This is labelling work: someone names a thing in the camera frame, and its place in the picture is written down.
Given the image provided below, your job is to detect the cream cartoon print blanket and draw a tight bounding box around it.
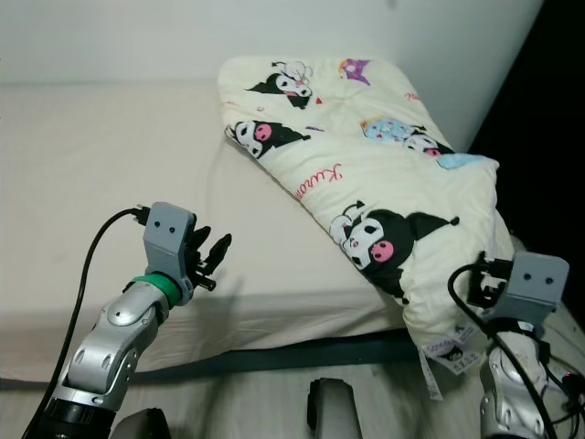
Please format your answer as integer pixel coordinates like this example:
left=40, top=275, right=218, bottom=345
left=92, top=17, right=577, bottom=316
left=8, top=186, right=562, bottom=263
left=217, top=55, right=518, bottom=400

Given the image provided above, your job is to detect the beige bed mattress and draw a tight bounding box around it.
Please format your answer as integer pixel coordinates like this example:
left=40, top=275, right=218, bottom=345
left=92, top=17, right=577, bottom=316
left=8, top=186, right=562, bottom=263
left=0, top=84, right=513, bottom=369

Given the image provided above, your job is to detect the black robot left leg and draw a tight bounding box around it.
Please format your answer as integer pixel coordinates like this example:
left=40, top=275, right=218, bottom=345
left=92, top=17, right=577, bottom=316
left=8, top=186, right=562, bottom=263
left=112, top=409, right=175, bottom=439

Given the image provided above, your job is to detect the grey black robot right leg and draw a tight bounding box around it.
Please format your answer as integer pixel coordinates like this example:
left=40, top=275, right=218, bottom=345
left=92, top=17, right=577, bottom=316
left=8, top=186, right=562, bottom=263
left=308, top=377, right=363, bottom=439

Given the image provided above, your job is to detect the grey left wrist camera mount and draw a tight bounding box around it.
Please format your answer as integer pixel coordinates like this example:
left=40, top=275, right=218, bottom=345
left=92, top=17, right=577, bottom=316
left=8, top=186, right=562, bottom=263
left=142, top=203, right=198, bottom=281

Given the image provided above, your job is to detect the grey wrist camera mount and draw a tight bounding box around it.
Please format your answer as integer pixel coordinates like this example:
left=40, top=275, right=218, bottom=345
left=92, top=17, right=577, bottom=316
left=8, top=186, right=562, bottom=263
left=142, top=203, right=198, bottom=281
left=505, top=252, right=571, bottom=324

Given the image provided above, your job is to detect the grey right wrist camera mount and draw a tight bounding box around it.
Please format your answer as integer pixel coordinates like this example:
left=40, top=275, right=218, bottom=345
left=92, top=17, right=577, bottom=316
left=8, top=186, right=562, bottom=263
left=505, top=252, right=571, bottom=324

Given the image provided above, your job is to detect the dark teal bed frame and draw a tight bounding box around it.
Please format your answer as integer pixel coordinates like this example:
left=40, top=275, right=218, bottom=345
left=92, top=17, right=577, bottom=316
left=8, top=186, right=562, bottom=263
left=0, top=328, right=432, bottom=386

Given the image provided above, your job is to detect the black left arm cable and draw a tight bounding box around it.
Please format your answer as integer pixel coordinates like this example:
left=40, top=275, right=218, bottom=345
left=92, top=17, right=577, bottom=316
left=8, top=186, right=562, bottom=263
left=36, top=208, right=153, bottom=439

